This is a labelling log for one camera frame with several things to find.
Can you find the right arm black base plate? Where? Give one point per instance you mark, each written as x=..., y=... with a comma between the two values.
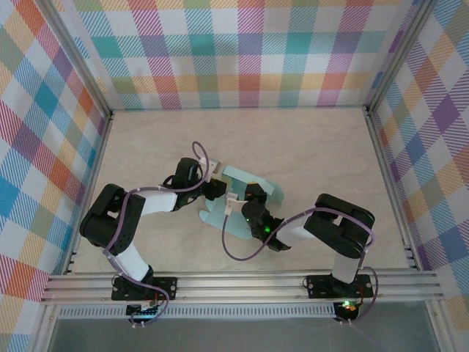
x=318, y=284

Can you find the aluminium mounting rail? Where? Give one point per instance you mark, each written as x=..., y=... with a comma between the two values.
x=238, y=286

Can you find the aluminium frame leg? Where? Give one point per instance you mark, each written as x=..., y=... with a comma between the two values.
x=441, y=330
x=47, y=330

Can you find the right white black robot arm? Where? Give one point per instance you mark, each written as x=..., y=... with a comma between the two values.
x=346, y=267

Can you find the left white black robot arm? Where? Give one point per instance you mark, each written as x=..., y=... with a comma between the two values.
x=132, y=262

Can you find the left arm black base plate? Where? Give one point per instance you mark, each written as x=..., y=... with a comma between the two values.
x=172, y=284

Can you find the light blue paper box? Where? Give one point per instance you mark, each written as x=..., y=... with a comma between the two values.
x=234, y=172

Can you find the aluminium frame post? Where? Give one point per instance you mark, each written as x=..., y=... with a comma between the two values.
x=77, y=55
x=399, y=55

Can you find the aluminium side rail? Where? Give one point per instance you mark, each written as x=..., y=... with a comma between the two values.
x=103, y=135
x=381, y=146

